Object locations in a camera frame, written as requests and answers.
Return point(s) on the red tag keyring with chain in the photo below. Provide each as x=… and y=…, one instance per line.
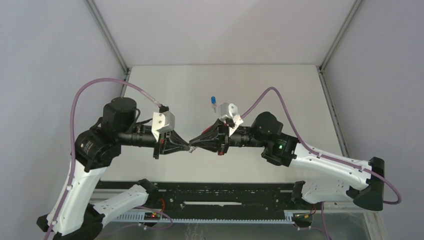
x=193, y=148

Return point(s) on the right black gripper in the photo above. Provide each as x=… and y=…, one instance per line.
x=224, y=142

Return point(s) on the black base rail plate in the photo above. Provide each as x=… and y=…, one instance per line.
x=229, y=201

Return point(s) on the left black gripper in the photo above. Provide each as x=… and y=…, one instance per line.
x=170, y=142

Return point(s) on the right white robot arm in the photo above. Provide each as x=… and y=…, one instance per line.
x=357, y=181

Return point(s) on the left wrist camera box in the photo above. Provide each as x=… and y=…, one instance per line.
x=162, y=122

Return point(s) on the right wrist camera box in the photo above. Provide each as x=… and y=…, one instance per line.
x=228, y=113

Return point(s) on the white cable duct strip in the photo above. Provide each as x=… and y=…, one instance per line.
x=139, y=217

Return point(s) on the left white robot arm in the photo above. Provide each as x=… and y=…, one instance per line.
x=75, y=218

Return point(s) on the small circuit board with leds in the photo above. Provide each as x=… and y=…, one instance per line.
x=152, y=216

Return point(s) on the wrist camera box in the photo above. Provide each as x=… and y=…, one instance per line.
x=162, y=122
x=228, y=113

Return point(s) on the blue tagged key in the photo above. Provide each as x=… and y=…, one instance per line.
x=213, y=103

